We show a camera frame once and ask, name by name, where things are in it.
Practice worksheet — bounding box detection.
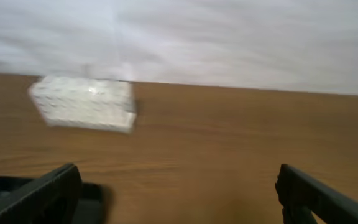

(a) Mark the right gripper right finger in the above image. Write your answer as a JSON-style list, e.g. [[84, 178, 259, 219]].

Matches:
[[275, 163, 358, 224]]

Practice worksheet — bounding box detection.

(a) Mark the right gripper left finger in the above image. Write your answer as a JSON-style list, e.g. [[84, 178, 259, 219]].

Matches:
[[0, 162, 83, 224]]

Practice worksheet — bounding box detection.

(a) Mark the black tray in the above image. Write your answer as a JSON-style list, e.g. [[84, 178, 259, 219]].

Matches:
[[0, 175, 114, 224]]

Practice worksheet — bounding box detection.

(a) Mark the white test tube rack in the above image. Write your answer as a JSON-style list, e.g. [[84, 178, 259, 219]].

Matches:
[[27, 74, 138, 135]]

